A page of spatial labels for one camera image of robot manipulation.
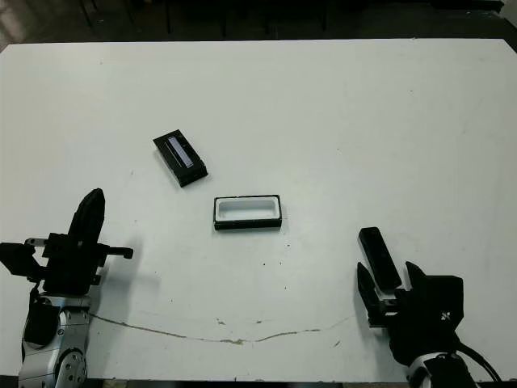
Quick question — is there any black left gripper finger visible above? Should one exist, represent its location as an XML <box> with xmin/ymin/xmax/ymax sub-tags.
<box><xmin>66</xmin><ymin>188</ymin><xmax>99</xmax><ymax>248</ymax></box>
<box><xmin>83</xmin><ymin>188</ymin><xmax>107</xmax><ymax>248</ymax></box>

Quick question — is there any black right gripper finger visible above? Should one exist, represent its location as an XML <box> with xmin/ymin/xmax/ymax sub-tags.
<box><xmin>405</xmin><ymin>260</ymin><xmax>428</xmax><ymax>293</ymax></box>
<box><xmin>355</xmin><ymin>261</ymin><xmax>384</xmax><ymax>325</ymax></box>

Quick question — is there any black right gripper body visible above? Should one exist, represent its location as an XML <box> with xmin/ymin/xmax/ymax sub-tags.
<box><xmin>368</xmin><ymin>285</ymin><xmax>462</xmax><ymax>365</ymax></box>

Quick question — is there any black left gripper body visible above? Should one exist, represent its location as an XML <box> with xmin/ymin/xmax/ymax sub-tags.
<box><xmin>23</xmin><ymin>232</ymin><xmax>135</xmax><ymax>296</ymax></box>

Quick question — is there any black printed box lid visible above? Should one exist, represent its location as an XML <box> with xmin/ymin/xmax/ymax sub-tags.
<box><xmin>152</xmin><ymin>128</ymin><xmax>210</xmax><ymax>188</ymax></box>

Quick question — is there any black box base white insert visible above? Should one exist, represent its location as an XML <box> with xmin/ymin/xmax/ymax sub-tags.
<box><xmin>212</xmin><ymin>193</ymin><xmax>283</xmax><ymax>233</ymax></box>

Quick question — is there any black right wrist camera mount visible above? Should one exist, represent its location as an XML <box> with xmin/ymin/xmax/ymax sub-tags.
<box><xmin>418</xmin><ymin>274</ymin><xmax>465</xmax><ymax>336</ymax></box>

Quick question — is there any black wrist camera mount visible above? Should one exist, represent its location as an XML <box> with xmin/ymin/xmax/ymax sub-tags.
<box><xmin>418</xmin><ymin>274</ymin><xmax>465</xmax><ymax>336</ymax></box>
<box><xmin>0</xmin><ymin>241</ymin><xmax>40</xmax><ymax>282</ymax></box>

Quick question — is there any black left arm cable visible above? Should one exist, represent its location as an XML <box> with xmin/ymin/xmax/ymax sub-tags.
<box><xmin>27</xmin><ymin>281</ymin><xmax>44</xmax><ymax>310</ymax></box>

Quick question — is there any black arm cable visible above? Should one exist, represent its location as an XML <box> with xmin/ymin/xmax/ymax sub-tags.
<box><xmin>27</xmin><ymin>281</ymin><xmax>44</xmax><ymax>310</ymax></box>
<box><xmin>456</xmin><ymin>342</ymin><xmax>504</xmax><ymax>383</ymax></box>

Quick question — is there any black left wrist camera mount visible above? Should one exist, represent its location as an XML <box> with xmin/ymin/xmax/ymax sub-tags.
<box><xmin>0</xmin><ymin>241</ymin><xmax>40</xmax><ymax>282</ymax></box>

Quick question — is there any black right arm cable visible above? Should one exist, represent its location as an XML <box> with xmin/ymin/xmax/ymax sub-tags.
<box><xmin>456</xmin><ymin>342</ymin><xmax>504</xmax><ymax>383</ymax></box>

